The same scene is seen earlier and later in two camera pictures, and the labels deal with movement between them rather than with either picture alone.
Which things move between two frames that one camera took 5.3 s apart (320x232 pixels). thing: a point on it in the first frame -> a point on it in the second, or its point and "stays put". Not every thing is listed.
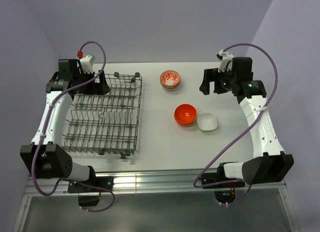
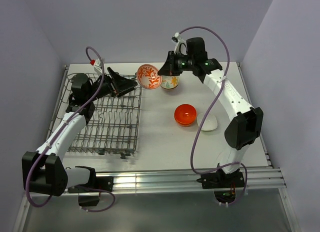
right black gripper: (210, 75) -> (169, 68)
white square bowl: (207, 122) stays put
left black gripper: (100, 88) -> (125, 85)
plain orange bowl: (185, 115) stays put
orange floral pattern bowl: (170, 78) -> (147, 76)
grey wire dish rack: (106, 124) stays put
